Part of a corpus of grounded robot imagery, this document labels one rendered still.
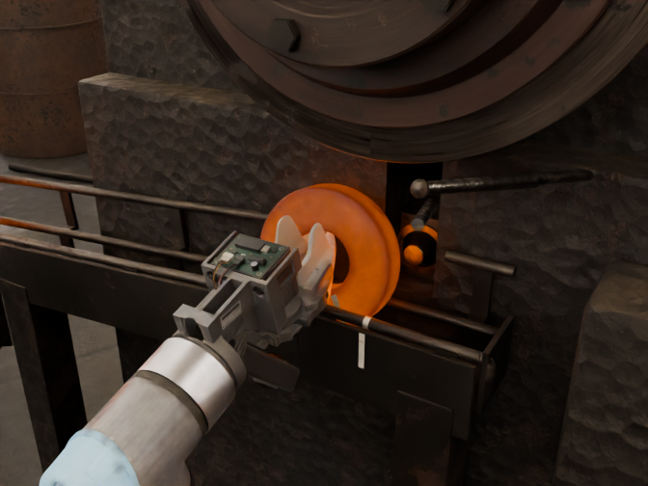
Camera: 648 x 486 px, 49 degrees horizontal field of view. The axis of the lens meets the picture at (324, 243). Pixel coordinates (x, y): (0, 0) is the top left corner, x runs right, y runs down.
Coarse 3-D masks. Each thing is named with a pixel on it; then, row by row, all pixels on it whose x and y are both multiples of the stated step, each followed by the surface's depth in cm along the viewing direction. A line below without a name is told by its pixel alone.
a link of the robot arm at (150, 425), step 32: (128, 384) 55; (160, 384) 54; (96, 416) 53; (128, 416) 52; (160, 416) 52; (192, 416) 54; (96, 448) 50; (128, 448) 50; (160, 448) 52; (192, 448) 55; (64, 480) 48; (96, 480) 48; (128, 480) 50; (160, 480) 52
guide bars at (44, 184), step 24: (72, 192) 99; (96, 192) 96; (120, 192) 94; (0, 216) 108; (72, 216) 101; (240, 216) 84; (264, 216) 82; (72, 240) 102; (96, 240) 97; (120, 240) 95; (168, 264) 92; (480, 264) 70; (504, 264) 69; (480, 288) 71; (408, 312) 74; (432, 312) 72; (480, 312) 72; (480, 336) 71
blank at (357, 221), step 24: (312, 192) 72; (336, 192) 71; (360, 192) 73; (312, 216) 73; (336, 216) 72; (360, 216) 70; (384, 216) 72; (360, 240) 71; (384, 240) 70; (360, 264) 72; (384, 264) 70; (336, 288) 74; (360, 288) 72; (384, 288) 71; (360, 312) 73
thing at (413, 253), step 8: (416, 232) 77; (424, 232) 77; (408, 240) 77; (416, 240) 76; (424, 240) 76; (432, 240) 76; (408, 248) 76; (416, 248) 76; (424, 248) 76; (432, 248) 76; (408, 256) 77; (416, 256) 76; (424, 256) 76; (432, 256) 77; (416, 264) 77; (424, 264) 77; (432, 264) 78
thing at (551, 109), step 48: (192, 0) 65; (624, 0) 47; (576, 48) 50; (624, 48) 48; (528, 96) 53; (576, 96) 51; (336, 144) 63; (384, 144) 60; (432, 144) 58; (480, 144) 56
